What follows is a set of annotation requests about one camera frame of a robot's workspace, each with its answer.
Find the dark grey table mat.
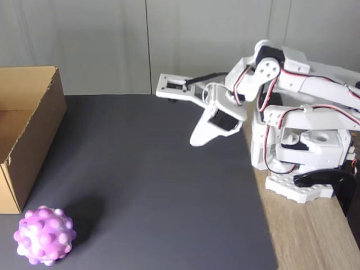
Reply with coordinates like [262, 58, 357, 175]
[0, 94, 279, 270]

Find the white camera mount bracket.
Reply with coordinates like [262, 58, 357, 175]
[155, 73, 214, 109]

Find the black camera cable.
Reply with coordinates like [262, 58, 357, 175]
[184, 72, 228, 85]

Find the purple pink knobbly ball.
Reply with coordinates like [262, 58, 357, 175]
[13, 205, 77, 267]

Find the brown cardboard box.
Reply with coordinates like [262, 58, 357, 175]
[0, 66, 68, 214]

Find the black table clamp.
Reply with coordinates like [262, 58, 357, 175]
[293, 168, 357, 219]

